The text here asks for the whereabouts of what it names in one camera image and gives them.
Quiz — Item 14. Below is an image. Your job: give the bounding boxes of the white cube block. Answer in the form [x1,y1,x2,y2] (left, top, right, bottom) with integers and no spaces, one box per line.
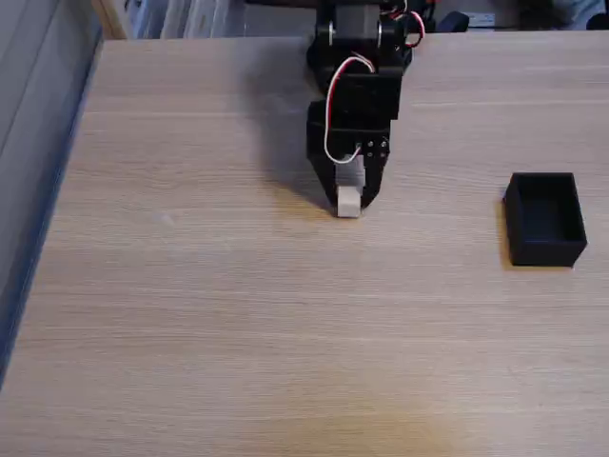
[336,185,362,220]

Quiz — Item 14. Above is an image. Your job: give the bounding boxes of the black open box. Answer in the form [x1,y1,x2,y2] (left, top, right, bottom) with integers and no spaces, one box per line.
[502,171,589,268]

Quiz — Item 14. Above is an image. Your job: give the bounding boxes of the dark blue rounded object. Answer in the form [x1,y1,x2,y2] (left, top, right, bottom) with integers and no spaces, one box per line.
[436,10,471,32]

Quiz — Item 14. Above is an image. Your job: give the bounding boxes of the white and red servo cable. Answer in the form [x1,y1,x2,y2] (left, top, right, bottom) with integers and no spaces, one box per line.
[323,55,378,166]
[403,9,425,50]

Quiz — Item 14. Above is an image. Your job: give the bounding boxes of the light wooden frame post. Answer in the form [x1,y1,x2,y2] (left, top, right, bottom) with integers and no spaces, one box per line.
[91,0,128,40]

